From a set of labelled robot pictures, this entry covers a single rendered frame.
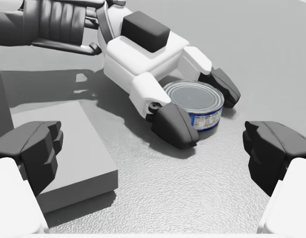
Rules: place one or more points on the grey stand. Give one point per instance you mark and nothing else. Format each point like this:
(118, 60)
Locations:
(76, 153)

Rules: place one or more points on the blue can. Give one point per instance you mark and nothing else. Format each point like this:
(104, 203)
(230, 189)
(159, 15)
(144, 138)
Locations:
(192, 96)

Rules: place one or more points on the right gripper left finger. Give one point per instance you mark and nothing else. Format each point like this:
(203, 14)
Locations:
(31, 151)

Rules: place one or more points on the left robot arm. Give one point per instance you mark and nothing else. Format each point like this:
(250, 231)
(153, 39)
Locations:
(56, 22)

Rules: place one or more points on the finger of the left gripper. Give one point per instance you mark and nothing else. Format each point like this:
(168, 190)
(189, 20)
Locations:
(172, 126)
(222, 84)

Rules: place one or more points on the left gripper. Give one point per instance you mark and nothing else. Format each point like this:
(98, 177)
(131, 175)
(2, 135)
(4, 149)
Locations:
(128, 57)

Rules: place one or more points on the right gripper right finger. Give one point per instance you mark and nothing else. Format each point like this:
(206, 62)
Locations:
(271, 151)

